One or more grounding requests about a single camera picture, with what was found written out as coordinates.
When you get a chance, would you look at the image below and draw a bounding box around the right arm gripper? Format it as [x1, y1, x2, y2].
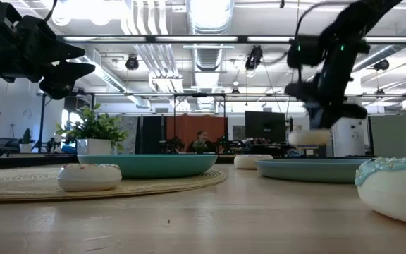
[284, 56, 368, 131]

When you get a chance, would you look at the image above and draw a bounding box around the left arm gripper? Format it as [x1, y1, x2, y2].
[0, 0, 97, 101]

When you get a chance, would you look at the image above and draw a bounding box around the plain cream donut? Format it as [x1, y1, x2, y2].
[287, 128, 333, 147]

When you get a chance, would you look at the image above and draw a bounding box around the white donut pink icing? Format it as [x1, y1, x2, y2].
[233, 154, 274, 170]

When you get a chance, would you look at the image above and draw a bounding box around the white donut mint icing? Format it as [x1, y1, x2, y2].
[354, 157, 406, 229]

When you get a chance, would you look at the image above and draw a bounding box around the white donut red white icing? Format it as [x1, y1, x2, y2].
[56, 163, 123, 193]

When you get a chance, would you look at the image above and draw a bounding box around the white column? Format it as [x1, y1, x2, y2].
[331, 118, 368, 158]

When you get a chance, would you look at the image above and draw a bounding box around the grey-blue plate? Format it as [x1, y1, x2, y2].
[255, 157, 376, 184]

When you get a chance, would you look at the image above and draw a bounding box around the black computer monitor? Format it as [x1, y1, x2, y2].
[244, 110, 287, 144]

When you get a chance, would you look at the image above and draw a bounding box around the black floor stand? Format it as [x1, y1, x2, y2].
[35, 93, 49, 152]

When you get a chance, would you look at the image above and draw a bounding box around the green plant white pot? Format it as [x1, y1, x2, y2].
[55, 102, 129, 156]

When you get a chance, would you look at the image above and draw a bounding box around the grey partition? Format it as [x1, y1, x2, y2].
[370, 114, 406, 158]

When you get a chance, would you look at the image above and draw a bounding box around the small cactus white pot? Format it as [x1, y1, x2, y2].
[18, 127, 35, 154]

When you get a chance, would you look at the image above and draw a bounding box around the person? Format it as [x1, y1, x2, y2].
[186, 130, 218, 154]

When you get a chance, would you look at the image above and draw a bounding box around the small green desk plant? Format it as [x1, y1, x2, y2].
[192, 140, 208, 155]

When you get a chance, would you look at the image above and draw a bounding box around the round woven straw placemat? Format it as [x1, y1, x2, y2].
[0, 165, 228, 204]

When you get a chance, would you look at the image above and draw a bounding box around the teal plate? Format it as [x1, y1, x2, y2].
[77, 153, 219, 179]

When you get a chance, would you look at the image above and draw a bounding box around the orange partition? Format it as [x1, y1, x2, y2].
[166, 114, 228, 151]

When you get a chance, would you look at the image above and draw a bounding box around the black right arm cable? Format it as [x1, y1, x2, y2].
[293, 1, 352, 40]

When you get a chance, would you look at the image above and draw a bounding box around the black table border rail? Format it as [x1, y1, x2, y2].
[0, 153, 239, 171]

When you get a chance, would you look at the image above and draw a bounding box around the black overhead frame beam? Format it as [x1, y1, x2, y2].
[56, 34, 406, 45]

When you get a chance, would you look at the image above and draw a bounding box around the black background frame rig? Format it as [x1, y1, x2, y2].
[173, 92, 227, 151]

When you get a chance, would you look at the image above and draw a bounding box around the silver ventilation duct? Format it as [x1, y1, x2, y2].
[185, 0, 235, 71]

